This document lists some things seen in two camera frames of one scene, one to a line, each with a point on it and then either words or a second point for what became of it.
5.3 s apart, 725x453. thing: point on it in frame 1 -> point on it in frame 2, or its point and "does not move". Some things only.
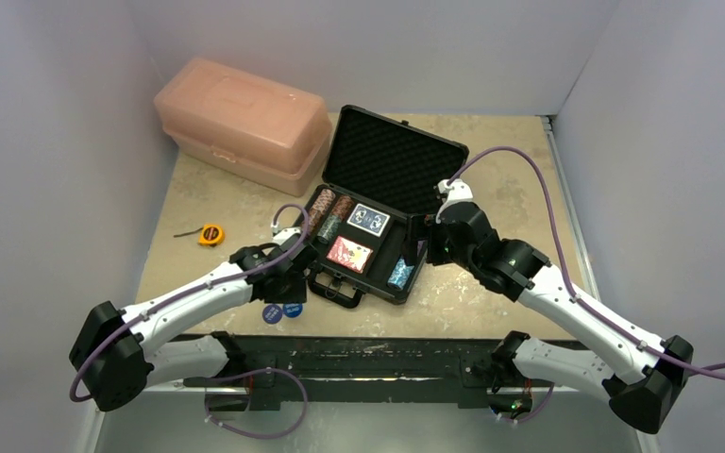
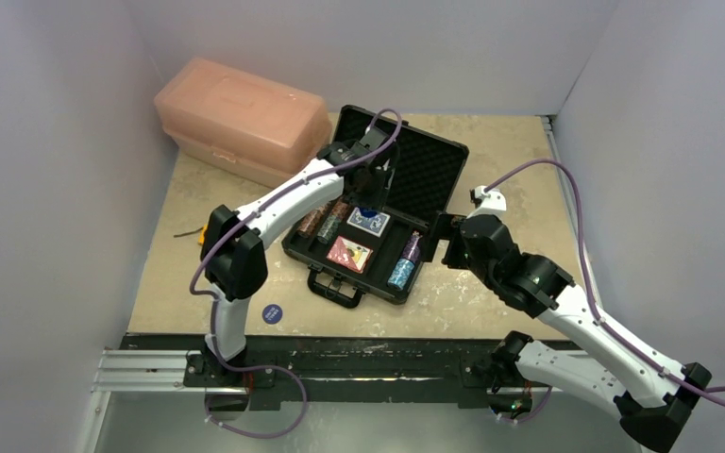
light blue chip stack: (399, 274) does not move
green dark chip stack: (328, 228) does not move
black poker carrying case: (368, 219) does not move
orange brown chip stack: (321, 208) does not move
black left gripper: (294, 295) -> (377, 199)
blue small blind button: (293, 310) -> (367, 212)
